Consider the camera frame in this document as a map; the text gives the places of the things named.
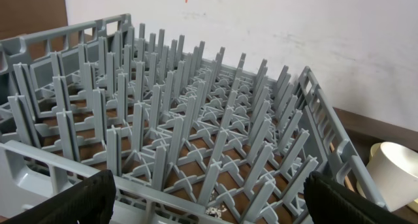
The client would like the grey plastic dish rack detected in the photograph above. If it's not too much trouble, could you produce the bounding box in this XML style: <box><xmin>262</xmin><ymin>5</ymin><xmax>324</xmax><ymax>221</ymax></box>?
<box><xmin>1</xmin><ymin>14</ymin><xmax>387</xmax><ymax>223</ymax></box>

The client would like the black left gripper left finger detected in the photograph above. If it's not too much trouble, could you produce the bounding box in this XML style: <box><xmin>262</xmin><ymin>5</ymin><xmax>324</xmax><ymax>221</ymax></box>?
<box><xmin>4</xmin><ymin>170</ymin><xmax>116</xmax><ymax>224</ymax></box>

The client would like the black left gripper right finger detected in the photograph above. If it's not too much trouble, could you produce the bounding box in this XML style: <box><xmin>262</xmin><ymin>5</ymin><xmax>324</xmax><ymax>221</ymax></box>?
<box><xmin>304</xmin><ymin>171</ymin><xmax>410</xmax><ymax>224</ymax></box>

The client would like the brown cardboard box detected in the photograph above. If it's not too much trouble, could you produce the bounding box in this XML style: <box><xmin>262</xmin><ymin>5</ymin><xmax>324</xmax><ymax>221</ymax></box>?
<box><xmin>1</xmin><ymin>0</ymin><xmax>68</xmax><ymax>39</ymax></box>

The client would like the white paper cup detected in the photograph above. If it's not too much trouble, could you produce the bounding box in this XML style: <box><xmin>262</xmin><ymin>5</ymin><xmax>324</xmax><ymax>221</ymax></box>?
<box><xmin>356</xmin><ymin>141</ymin><xmax>418</xmax><ymax>212</ymax></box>

